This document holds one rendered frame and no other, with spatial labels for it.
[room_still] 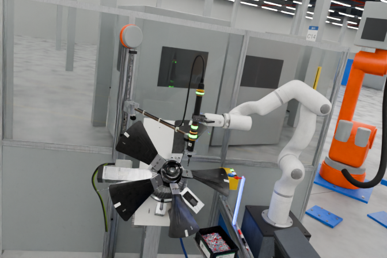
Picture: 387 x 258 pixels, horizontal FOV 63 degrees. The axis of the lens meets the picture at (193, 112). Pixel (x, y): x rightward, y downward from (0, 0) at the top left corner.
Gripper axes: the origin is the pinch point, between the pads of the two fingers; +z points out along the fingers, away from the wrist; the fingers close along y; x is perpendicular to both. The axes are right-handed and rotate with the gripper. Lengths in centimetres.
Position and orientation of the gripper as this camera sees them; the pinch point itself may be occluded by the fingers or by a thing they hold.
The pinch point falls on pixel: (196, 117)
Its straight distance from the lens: 174.0
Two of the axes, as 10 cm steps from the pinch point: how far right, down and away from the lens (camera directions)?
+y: -1.5, -2.7, 9.5
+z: -9.7, -1.2, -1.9
